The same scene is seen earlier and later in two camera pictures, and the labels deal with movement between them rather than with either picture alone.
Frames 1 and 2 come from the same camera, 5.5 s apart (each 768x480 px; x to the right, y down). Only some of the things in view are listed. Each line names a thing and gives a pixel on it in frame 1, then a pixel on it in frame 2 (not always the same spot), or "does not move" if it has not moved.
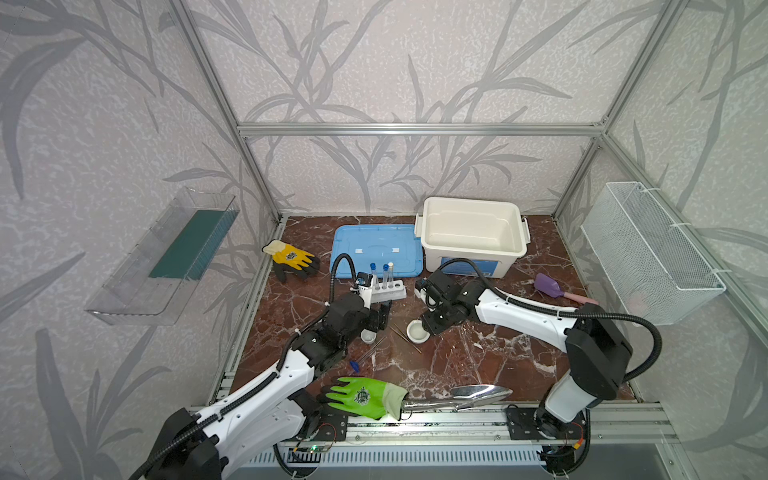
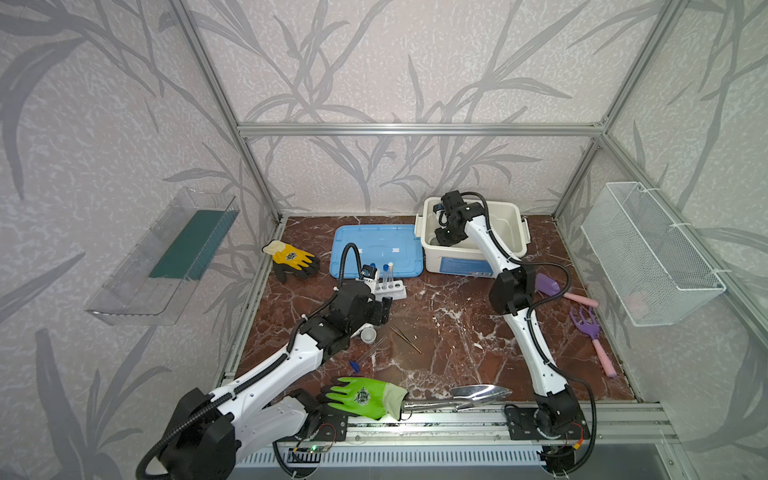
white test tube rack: x=388 y=290 does not move
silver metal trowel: x=465 y=396 does not move
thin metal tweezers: x=405 y=338 does not move
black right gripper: x=437 y=318 to x=447 y=218
